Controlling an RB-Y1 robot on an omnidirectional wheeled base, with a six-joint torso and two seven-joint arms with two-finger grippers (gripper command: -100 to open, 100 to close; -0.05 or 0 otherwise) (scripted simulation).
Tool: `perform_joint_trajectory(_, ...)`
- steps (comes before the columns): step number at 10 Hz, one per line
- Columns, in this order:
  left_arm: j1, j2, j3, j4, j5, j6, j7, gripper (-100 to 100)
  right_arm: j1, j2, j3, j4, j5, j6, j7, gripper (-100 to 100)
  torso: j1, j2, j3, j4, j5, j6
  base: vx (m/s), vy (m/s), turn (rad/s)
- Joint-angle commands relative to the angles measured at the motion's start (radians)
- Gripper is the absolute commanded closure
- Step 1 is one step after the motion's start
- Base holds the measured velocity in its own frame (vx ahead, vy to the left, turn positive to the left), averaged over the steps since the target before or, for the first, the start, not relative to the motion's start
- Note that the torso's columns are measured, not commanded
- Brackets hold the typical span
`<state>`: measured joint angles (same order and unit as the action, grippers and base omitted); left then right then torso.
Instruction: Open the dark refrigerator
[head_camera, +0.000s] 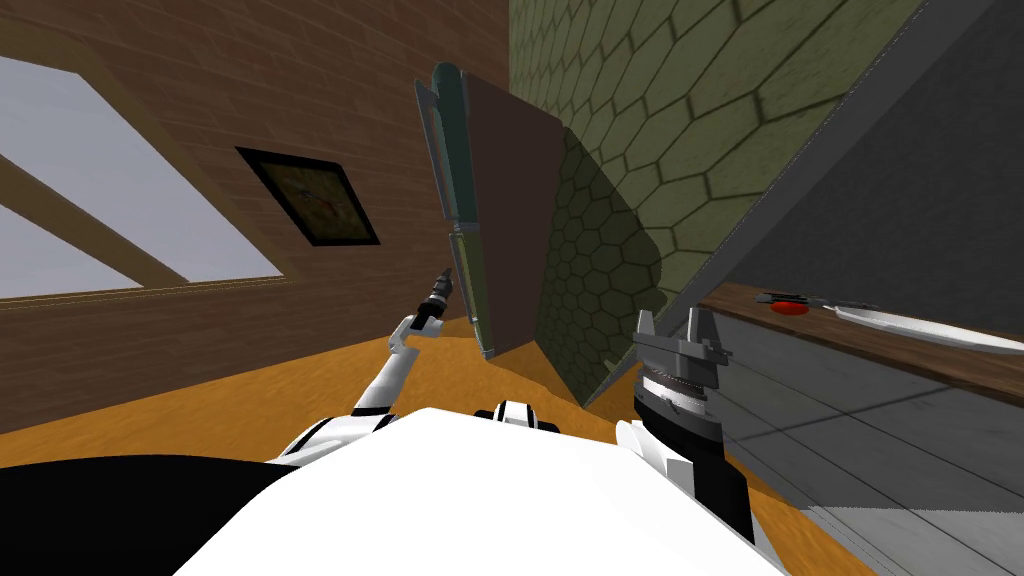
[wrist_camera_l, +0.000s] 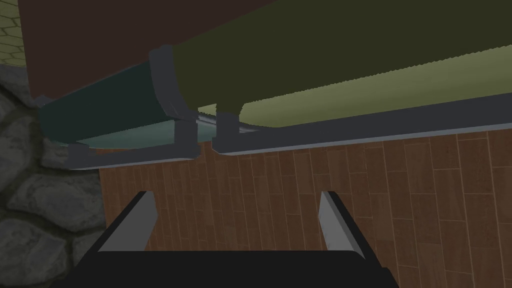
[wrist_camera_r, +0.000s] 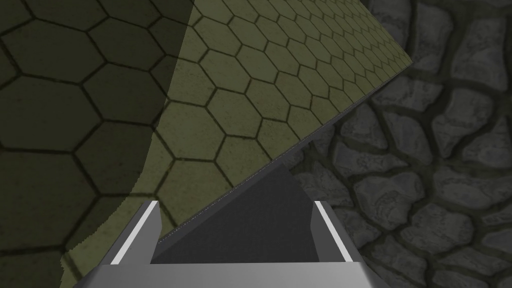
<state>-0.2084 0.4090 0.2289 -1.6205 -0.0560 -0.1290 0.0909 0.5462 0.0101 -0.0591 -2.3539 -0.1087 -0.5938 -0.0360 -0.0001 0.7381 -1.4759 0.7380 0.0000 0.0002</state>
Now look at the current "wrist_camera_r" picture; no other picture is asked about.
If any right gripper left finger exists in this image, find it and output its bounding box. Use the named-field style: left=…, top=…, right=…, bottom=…
left=99, top=200, right=163, bottom=266

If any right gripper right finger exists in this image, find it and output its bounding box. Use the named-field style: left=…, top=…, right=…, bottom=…
left=311, top=200, right=364, bottom=264

